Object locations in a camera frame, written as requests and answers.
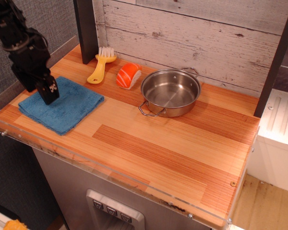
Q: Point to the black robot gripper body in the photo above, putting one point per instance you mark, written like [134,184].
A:
[29,66]

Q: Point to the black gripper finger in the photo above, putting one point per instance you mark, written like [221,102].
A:
[48,90]

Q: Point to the blue cloth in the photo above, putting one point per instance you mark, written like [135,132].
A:
[62,115]

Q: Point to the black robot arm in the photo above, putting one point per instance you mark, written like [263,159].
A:
[13,29]

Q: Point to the yellow toy dish brush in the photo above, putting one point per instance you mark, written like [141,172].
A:
[105,55]

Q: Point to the clear acrylic table guard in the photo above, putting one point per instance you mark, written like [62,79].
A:
[191,164]

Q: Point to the orange salmon sushi toy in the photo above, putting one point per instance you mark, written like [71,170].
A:
[128,75]

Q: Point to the grey toy kitchen cabinet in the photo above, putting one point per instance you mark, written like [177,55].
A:
[69,184]

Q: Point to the silver dispenser button panel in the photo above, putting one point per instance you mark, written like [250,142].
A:
[112,212]

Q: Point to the stainless steel pot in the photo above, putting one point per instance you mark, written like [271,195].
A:
[170,92]

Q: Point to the yellow object bottom left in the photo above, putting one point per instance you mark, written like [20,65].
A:
[14,225]

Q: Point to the white toy sink unit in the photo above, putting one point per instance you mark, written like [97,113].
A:
[269,158]

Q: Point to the dark right shelf post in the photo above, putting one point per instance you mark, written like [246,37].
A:
[272,74]

